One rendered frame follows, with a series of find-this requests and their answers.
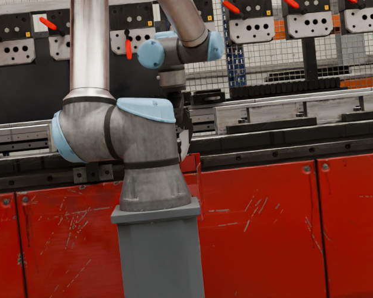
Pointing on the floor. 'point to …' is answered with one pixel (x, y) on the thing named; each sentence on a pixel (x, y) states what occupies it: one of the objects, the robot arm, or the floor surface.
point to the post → (309, 59)
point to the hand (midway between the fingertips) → (180, 157)
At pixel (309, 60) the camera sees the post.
